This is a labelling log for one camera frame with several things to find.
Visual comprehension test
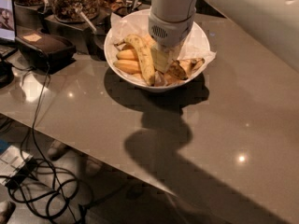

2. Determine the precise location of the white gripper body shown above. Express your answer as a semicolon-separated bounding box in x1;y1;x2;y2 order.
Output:
148;8;195;48

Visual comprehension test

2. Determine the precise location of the black tray stand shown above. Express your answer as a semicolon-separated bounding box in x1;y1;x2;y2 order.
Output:
15;5;108;54

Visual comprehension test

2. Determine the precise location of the shoe on floor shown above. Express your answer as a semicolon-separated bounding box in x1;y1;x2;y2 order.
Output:
47;140;68;161

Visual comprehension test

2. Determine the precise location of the scoop with white handle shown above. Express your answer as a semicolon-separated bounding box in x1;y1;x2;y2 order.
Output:
75;7;97;35

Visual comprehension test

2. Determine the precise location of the yellow banana left lower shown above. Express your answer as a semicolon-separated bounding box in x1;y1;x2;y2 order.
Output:
113;60;141;75

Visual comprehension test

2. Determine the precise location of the yellow banana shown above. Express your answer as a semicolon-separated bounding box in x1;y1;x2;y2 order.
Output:
116;49;138;61
113;60;141;75

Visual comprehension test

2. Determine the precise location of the white bowl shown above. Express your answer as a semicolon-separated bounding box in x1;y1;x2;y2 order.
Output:
103;8;211;93

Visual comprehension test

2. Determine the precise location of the black cable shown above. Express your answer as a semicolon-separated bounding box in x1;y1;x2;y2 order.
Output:
0;63;94;224

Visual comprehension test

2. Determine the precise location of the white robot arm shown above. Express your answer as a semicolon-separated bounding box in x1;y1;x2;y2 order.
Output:
149;0;299;70

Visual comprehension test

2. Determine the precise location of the white paper liner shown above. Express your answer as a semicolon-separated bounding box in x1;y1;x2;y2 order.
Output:
110;6;217;87

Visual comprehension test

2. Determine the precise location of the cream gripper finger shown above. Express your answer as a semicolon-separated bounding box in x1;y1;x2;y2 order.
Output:
150;44;181;73

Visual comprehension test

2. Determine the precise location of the yellow banana left upper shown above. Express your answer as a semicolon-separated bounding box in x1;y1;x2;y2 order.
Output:
116;49;138;61

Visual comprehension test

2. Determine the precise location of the laptop screen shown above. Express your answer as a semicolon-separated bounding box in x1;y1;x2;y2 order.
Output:
0;0;17;44

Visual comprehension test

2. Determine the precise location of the glass jar of nuts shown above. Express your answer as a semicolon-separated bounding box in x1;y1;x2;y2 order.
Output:
49;0;99;23

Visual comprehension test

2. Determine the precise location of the spotted banana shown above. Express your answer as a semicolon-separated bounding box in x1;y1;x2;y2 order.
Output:
114;35;155;86
167;60;188;80

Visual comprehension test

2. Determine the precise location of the small banana right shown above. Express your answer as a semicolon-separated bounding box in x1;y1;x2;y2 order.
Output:
185;58;205;76

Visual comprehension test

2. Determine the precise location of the black pouch with label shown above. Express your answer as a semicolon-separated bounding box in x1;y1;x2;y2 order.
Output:
16;30;77;74

